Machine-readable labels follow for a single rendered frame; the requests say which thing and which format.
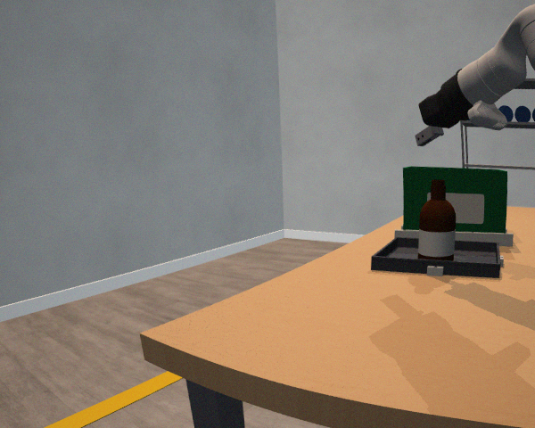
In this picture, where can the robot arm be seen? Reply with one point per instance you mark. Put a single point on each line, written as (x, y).
(503, 67)

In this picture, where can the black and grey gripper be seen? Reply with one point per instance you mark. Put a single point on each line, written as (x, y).
(451, 104)

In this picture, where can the brown bottle with white label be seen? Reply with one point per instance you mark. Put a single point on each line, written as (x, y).
(437, 225)

